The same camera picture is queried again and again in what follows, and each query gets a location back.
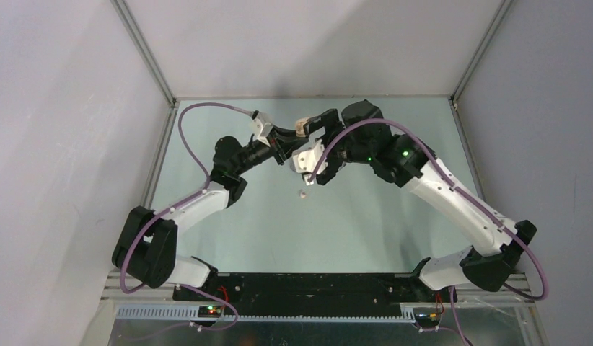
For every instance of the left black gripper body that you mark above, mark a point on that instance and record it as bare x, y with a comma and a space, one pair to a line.
259, 151

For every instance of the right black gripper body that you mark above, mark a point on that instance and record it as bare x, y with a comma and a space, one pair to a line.
343, 151

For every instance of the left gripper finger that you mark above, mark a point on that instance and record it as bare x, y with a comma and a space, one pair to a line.
287, 145
279, 133

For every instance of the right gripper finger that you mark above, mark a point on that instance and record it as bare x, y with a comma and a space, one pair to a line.
323, 176
328, 121

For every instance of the beige earbud charging case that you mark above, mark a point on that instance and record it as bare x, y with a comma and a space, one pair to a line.
302, 127

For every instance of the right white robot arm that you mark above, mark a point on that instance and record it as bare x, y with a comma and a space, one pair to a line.
360, 134

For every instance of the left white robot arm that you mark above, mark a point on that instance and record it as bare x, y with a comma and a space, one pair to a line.
147, 247

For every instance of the left controller board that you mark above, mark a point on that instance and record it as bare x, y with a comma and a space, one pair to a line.
212, 312

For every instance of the controller board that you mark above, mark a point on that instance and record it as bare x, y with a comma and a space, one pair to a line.
429, 317
212, 312

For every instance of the right controller board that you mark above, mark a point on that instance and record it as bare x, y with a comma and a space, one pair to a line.
429, 317

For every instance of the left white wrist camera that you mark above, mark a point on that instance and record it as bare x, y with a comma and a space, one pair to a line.
261, 127

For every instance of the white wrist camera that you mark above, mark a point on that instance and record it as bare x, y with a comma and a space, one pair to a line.
303, 162
261, 127

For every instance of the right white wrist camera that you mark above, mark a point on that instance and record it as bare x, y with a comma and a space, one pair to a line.
303, 162

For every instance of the aluminium frame rail front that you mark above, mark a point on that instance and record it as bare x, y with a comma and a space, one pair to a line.
171, 303

